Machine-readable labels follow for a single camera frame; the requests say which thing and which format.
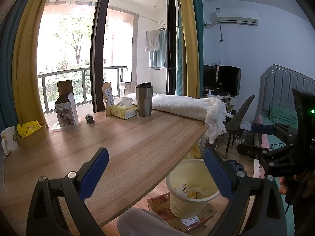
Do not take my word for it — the dark grey chair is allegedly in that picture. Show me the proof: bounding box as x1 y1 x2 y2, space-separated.
224 95 256 159

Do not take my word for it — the steel tumbler with lid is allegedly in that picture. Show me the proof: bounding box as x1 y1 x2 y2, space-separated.
135 83 153 117

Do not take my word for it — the teal curtain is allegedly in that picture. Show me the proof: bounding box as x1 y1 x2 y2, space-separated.
192 0 205 96

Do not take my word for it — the person's leg in grey pants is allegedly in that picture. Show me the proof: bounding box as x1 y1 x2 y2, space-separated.
117 208 195 236

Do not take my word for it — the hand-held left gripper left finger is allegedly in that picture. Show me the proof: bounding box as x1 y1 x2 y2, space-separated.
26 147 110 236

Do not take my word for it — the tan storage basket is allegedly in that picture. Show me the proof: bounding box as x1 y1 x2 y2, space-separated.
15 122 48 151

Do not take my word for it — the grey padded bed headboard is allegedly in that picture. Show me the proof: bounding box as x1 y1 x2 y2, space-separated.
256 64 315 131

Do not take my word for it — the yellow snack bag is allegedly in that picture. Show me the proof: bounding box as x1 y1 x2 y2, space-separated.
17 120 43 138

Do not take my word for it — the small black monitor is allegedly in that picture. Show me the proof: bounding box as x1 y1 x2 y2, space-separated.
203 64 215 91

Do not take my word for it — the white air conditioner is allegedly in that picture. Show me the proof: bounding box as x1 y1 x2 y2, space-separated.
209 8 259 27

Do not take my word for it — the black door frame post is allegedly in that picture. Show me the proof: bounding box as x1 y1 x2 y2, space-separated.
90 0 116 113
166 0 179 96

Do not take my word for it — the black balcony railing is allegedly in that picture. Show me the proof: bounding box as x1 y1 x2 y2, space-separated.
37 66 128 111

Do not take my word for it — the large black monitor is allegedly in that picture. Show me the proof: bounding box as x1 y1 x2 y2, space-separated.
214 65 242 97

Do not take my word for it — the kraft paper pouch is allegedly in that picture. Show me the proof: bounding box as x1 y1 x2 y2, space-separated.
102 82 115 117

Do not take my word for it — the white plastic lid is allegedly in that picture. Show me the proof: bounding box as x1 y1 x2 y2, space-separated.
51 118 82 131

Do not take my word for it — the yellow tissue box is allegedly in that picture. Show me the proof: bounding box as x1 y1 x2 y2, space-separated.
110 97 138 120

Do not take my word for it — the person's right hand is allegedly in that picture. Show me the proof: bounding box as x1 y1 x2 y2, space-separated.
279 175 299 196

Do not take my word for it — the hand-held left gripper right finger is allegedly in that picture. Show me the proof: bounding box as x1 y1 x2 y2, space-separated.
203 147 288 236

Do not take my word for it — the green blanket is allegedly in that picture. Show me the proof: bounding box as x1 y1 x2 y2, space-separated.
268 103 298 129

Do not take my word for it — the pale yellow waste bin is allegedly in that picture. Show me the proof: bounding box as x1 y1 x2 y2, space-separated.
166 159 221 219

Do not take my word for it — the clear plastic wrapper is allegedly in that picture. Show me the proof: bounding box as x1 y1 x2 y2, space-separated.
176 183 190 196

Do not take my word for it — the brown cardboard box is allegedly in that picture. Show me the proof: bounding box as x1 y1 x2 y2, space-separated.
147 192 217 235

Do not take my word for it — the yellow curtain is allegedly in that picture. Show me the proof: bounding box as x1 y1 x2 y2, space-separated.
176 0 205 160
12 0 57 126

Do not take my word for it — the rolled white tasselled blanket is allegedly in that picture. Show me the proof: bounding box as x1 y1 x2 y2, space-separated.
125 93 234 145

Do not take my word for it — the blue curtain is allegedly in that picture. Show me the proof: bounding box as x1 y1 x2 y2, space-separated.
0 0 20 133

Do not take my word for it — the white mug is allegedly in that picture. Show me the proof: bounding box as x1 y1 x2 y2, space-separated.
0 126 19 156

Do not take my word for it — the person's right forearm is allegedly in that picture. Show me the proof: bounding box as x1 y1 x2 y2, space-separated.
285 167 315 236

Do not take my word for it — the hanging white towel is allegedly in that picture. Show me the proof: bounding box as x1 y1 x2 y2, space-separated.
144 30 160 52

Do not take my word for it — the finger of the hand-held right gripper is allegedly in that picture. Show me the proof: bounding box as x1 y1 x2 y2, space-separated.
251 123 299 144
237 144 295 162

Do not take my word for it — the hanging light blue towel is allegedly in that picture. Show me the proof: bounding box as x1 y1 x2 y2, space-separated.
149 28 168 69

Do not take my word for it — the white product carton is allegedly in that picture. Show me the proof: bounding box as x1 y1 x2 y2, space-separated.
55 81 79 128

